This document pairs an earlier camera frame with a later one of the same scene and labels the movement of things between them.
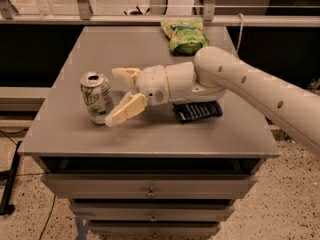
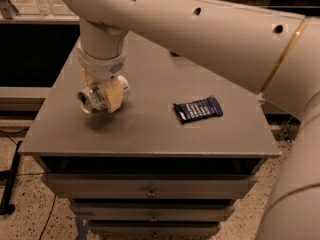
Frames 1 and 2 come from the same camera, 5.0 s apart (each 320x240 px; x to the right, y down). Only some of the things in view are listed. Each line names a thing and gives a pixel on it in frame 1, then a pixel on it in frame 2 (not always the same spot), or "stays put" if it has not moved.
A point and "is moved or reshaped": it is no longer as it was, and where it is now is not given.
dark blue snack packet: [197, 111] stays put
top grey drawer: [149, 185] stays put
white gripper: [152, 83] → [101, 68]
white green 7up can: [97, 96] is moved or reshaped
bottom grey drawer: [154, 228] stays put
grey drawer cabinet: [171, 171] stays put
